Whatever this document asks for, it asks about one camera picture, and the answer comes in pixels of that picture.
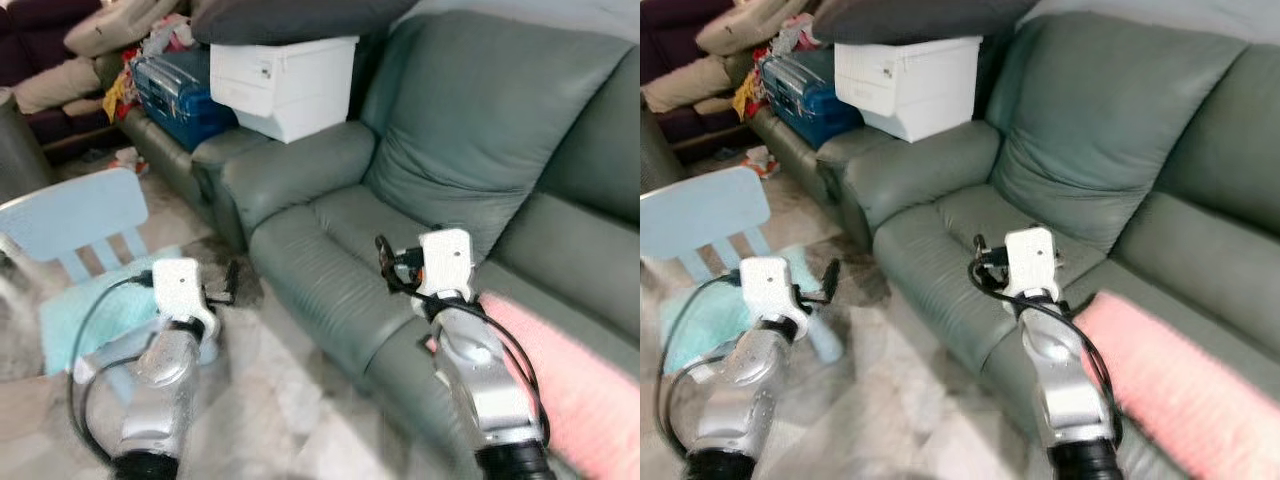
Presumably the white plastic box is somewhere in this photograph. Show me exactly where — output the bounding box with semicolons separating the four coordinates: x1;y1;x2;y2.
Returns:
209;36;360;145
832;36;984;145

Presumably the grey trash bin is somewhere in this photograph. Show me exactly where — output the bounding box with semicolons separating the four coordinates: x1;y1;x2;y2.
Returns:
640;98;684;198
0;88;57;207

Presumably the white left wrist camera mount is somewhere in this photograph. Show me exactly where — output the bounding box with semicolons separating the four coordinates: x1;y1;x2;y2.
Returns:
739;256;810;338
151;257;220;338

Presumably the grey-green leather sofa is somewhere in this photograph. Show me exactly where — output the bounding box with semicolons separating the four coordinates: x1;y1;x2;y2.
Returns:
748;40;886;253
838;10;1280;480
195;10;641;480
118;40;256;253

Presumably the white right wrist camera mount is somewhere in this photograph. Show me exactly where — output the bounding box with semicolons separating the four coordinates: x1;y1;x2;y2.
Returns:
1002;226;1062;303
417;228;475;303

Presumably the light blue child chair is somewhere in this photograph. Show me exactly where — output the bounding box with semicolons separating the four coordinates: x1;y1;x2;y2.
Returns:
0;167;223;379
640;165;847;379

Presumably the pink fluffy pillow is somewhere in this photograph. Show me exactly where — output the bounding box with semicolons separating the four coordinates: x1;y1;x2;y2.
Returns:
478;290;641;480
1075;289;1280;480

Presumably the red white floor litter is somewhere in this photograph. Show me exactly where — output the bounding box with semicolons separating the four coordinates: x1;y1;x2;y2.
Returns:
741;144;782;180
111;146;152;180

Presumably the yellow cloth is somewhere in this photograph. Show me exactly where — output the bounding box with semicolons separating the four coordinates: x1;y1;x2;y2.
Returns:
102;70;137;123
732;70;766;123

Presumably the beige cushion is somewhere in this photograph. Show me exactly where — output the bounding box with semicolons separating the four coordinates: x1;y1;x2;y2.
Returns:
64;0;188;58
696;0;813;58
641;54;737;115
11;57;107;115

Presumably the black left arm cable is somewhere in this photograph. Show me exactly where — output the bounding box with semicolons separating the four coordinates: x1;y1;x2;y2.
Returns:
655;270;746;463
66;270;156;467

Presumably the dark grey cushion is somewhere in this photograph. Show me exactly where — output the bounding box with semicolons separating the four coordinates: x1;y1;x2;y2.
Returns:
189;0;423;48
811;0;1043;48

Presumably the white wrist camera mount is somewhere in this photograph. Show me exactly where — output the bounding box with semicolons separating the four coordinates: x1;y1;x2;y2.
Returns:
739;256;810;338
417;228;475;303
151;257;220;338
1002;226;1062;303

